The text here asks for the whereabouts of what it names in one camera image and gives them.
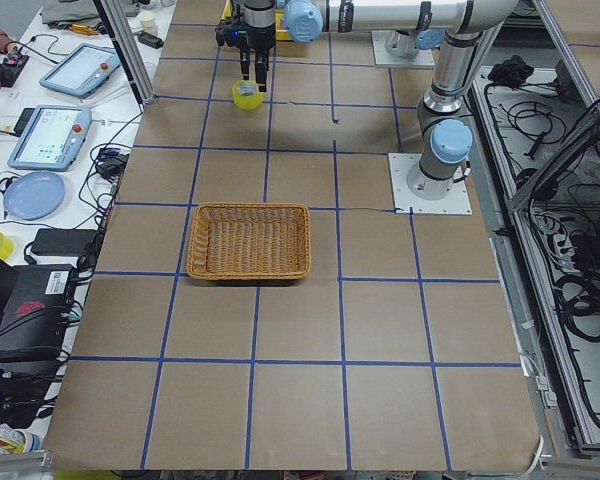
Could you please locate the black computer box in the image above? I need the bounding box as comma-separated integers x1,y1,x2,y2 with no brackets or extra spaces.
0,264,77,363

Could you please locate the upper teach pendant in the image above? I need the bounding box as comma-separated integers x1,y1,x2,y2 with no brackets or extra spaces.
39,43,121,98

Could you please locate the brown wicker basket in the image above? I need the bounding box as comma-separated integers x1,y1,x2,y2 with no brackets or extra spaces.
186,202,312,281

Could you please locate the aluminium frame post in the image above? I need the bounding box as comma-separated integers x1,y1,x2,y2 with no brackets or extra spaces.
94,0,155,106

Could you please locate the teach pendant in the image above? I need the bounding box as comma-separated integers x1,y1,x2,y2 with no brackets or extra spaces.
39,43,121,98
7,105,92,172

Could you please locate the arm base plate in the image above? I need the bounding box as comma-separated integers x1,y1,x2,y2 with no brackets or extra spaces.
388,153,472,216
371,30,435,70

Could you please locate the blue plate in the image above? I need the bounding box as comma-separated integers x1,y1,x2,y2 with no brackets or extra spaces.
3,171,66,220

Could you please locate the yellow plastic tray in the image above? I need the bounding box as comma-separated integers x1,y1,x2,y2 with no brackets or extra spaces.
220,0,292,41

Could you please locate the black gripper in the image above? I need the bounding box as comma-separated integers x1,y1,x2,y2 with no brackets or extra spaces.
215,0,276,92

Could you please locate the lower teach pendant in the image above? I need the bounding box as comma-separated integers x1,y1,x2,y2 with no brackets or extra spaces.
7,105,92,172

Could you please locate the black power adapter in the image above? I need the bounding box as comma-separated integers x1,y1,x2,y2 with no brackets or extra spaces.
29,228,96,257

